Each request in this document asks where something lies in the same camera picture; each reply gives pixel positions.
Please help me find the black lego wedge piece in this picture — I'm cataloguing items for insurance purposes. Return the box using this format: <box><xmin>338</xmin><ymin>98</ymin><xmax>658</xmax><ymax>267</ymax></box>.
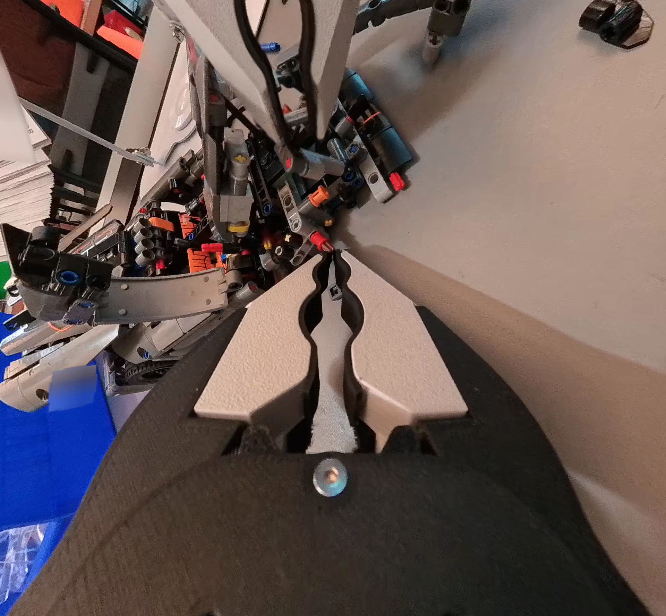
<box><xmin>579</xmin><ymin>0</ymin><xmax>655</xmax><ymax>47</ymax></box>

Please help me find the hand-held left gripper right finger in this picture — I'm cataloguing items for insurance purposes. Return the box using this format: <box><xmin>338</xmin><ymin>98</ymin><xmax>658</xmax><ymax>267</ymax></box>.
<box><xmin>335</xmin><ymin>251</ymin><xmax>469</xmax><ymax>453</ymax></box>

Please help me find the blue storage bin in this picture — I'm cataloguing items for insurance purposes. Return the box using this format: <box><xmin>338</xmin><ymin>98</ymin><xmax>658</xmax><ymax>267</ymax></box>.
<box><xmin>0</xmin><ymin>312</ymin><xmax>157</xmax><ymax>528</ymax></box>

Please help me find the white book stand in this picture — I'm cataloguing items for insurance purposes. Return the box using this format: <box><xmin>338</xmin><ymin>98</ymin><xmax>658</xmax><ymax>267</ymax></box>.
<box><xmin>49</xmin><ymin>5</ymin><xmax>209</xmax><ymax>222</ymax></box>

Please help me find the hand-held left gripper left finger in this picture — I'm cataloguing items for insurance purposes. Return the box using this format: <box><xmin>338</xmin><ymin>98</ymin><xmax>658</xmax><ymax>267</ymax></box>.
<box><xmin>194</xmin><ymin>253</ymin><xmax>327</xmax><ymax>453</ymax></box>

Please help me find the clear plastic bag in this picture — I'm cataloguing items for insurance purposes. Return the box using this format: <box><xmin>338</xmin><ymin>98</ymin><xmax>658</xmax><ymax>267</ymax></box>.
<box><xmin>0</xmin><ymin>520</ymin><xmax>68</xmax><ymax>609</ymax></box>

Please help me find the grey lego car model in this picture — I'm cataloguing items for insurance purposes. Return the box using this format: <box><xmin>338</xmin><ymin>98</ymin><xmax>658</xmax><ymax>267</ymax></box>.
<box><xmin>0</xmin><ymin>36</ymin><xmax>417</xmax><ymax>414</ymax></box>

